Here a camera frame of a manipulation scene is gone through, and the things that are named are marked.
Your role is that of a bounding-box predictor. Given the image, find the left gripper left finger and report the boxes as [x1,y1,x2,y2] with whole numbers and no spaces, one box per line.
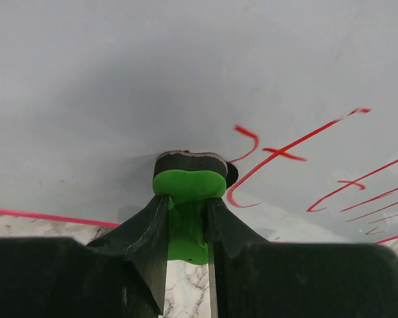
[0,196,168,317]

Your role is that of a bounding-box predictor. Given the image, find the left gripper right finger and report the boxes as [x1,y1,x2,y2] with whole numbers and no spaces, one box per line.
[206,199,398,317]

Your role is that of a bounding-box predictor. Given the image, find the green bone-shaped eraser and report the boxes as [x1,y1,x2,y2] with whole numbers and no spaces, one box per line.
[152,150,239,265]

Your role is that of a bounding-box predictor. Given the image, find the pink framed whiteboard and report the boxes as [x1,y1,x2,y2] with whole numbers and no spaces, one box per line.
[0,1,398,242]

